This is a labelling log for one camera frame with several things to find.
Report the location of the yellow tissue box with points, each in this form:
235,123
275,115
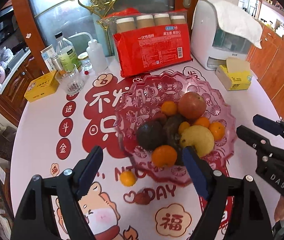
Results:
234,80

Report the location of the wooden kitchen cabinet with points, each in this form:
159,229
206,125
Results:
14,85

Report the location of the frosted glass door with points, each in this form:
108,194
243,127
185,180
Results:
57,12

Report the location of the blue white carton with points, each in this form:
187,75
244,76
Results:
47,57

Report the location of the small jar yellow lid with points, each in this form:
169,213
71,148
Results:
85,62

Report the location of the yellow tin box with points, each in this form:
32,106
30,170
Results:
40,86

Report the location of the clear glass cup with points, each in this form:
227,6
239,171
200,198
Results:
70,82

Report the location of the yellow pear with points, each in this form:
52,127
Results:
199,140

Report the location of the dark green avocado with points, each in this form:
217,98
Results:
150,135

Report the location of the red paper cup pack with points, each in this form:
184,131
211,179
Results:
152,52

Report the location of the red apple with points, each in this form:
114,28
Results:
191,105

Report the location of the white squeeze bottle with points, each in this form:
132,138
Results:
95,57

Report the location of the orange wooden cabinet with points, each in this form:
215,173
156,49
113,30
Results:
269,60

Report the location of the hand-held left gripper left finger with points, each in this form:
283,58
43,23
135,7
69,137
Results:
92,170

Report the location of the small orange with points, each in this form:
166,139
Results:
184,127
164,156
127,179
217,130
169,108
202,122

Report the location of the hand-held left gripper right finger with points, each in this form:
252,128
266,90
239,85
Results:
194,170

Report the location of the dark brown avocado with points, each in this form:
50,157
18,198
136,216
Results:
173,127

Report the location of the red printed white tablecloth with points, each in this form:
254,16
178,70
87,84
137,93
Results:
44,135

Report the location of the person's right hand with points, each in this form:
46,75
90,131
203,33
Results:
282,210

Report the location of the pink glass fruit plate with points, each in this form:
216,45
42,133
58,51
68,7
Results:
152,90

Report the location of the red lychee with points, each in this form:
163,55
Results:
142,197
160,117

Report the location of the clear plastic bottle green label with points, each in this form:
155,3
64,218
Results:
67,55

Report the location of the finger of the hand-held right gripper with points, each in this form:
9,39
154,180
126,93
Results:
250,136
264,122

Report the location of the white countertop appliance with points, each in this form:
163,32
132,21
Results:
202,37

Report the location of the white towel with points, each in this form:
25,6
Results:
237,17

